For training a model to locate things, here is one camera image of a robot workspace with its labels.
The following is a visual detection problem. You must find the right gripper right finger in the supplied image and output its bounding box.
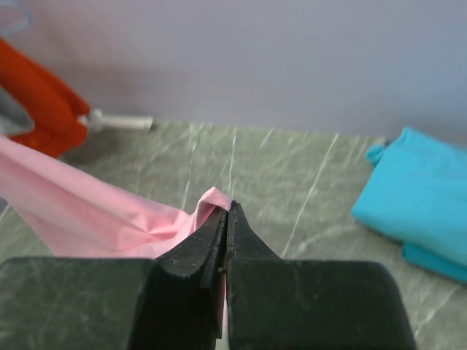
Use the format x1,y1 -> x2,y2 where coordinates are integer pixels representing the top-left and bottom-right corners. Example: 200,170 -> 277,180
226,203 -> 416,349

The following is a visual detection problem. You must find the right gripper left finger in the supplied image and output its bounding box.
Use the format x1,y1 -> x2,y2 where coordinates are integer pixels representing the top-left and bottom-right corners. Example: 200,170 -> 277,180
1,210 -> 227,349

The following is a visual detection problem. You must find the pink t shirt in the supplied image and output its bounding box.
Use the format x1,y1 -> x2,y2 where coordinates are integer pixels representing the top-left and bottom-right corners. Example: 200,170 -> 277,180
1,136 -> 231,327

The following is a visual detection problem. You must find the folded teal t shirt stack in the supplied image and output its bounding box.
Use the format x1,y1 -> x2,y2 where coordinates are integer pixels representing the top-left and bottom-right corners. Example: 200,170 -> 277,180
352,127 -> 466,283

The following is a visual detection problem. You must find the metal clothes rack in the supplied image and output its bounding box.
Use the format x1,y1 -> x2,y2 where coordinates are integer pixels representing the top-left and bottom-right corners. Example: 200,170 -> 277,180
78,109 -> 154,132

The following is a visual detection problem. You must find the orange hanging garment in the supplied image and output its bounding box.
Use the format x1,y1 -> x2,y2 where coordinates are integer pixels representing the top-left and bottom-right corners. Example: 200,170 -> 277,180
1,39 -> 90,158

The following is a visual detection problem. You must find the grey hanging cloth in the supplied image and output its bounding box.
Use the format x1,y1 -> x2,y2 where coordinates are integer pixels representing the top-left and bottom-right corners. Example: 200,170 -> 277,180
0,87 -> 35,136

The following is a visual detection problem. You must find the blue wire hanger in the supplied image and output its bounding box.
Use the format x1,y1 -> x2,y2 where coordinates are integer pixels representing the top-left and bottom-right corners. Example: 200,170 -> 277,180
1,0 -> 32,37

